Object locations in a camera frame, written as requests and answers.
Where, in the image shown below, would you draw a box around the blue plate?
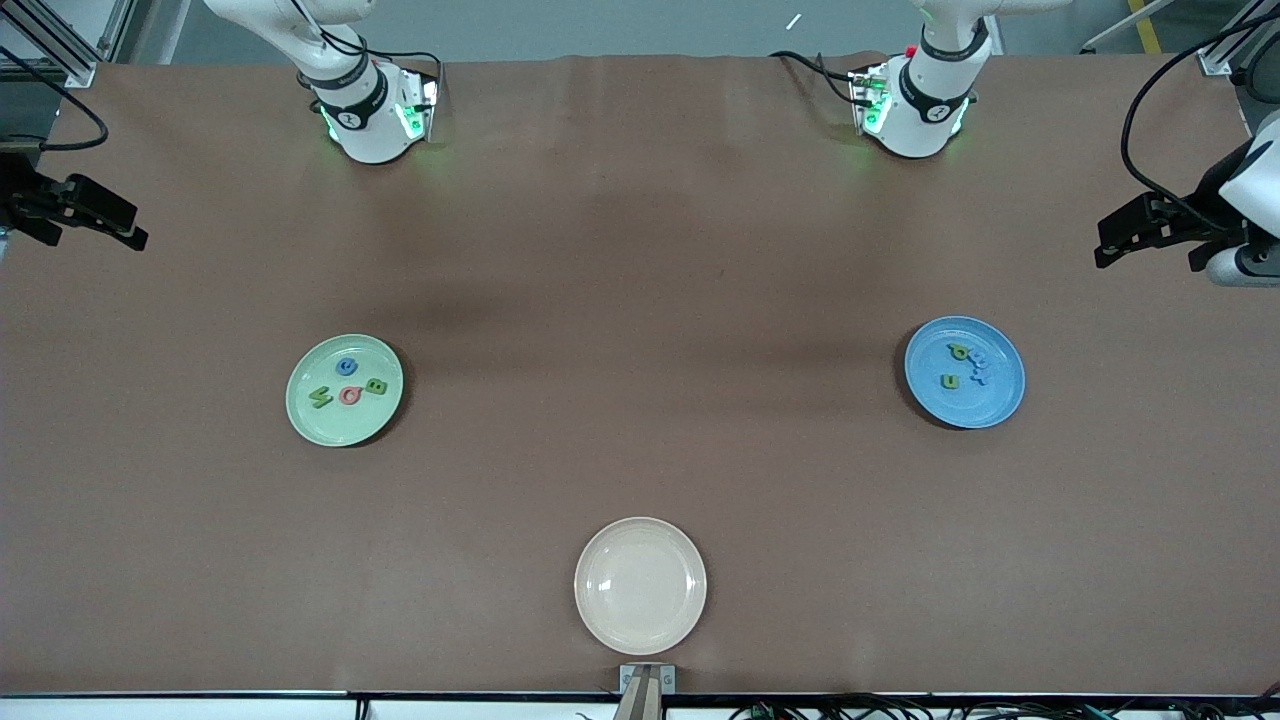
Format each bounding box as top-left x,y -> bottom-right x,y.
903,316 -> 1027,430

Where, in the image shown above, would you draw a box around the light green plate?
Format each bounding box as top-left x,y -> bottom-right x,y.
285,333 -> 405,448

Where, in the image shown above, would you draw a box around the brown table mat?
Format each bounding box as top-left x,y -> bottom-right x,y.
0,52 -> 1280,696

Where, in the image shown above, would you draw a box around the beige plate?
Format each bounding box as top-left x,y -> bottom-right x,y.
574,516 -> 708,657

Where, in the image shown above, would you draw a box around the aluminium frame profile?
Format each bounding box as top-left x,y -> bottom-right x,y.
0,0 -> 136,89
1195,0 -> 1280,76

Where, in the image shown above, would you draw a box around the metal base connector bracket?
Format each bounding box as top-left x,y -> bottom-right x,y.
849,64 -> 893,137
396,72 -> 442,142

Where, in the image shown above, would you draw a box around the black base cable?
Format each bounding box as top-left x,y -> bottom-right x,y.
768,48 -> 863,107
345,28 -> 446,101

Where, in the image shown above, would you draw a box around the white front frame rail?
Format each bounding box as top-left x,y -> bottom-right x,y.
0,693 -> 1280,720

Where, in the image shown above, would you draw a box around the tangled black floor cables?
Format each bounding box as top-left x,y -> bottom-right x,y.
730,693 -> 1280,720

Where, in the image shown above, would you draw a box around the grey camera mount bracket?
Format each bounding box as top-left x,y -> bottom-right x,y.
619,664 -> 677,720

